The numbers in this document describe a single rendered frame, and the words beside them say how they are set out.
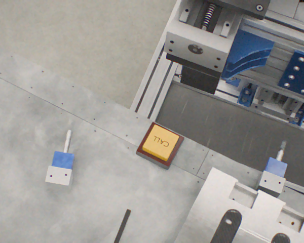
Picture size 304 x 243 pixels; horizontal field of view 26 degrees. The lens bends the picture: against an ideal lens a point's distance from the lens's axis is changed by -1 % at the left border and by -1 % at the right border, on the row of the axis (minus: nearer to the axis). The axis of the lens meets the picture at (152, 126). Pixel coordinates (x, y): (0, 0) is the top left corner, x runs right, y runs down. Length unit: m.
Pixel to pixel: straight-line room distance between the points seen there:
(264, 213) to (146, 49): 1.25
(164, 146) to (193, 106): 0.75
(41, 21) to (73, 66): 0.23
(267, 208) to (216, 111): 0.85
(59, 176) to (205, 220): 0.32
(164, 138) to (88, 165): 0.18
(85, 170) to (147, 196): 0.15
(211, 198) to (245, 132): 0.83
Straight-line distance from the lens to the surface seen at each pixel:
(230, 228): 1.37
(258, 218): 1.37
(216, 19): 1.47
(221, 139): 2.16
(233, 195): 1.41
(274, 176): 1.45
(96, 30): 2.54
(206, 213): 1.36
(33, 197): 1.46
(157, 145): 1.45
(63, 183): 1.40
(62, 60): 2.48
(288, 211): 1.42
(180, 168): 1.48
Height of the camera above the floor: 2.19
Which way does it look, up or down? 67 degrees down
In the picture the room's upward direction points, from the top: 9 degrees clockwise
